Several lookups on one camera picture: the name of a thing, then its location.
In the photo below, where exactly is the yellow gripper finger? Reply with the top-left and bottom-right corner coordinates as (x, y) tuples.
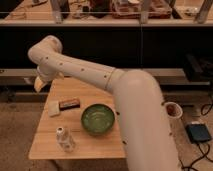
(34, 77), (48, 93)

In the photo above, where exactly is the white sponge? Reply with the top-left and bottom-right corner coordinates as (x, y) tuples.
(48, 101), (60, 117)

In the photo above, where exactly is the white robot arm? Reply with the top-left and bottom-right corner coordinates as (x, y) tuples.
(28, 35), (181, 171)

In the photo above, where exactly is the green ceramic bowl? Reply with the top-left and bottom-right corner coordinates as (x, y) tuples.
(81, 104), (115, 136)

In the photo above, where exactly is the brown rectangular block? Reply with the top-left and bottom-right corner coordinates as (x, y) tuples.
(59, 99), (80, 111)

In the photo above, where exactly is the wooden folding table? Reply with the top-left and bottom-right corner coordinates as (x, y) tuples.
(29, 78), (125, 160)

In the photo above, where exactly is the long wooden workbench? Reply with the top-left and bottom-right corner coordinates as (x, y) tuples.
(0, 0), (213, 27)

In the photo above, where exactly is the black foot pedal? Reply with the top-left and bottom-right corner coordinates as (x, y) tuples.
(185, 124), (212, 143)

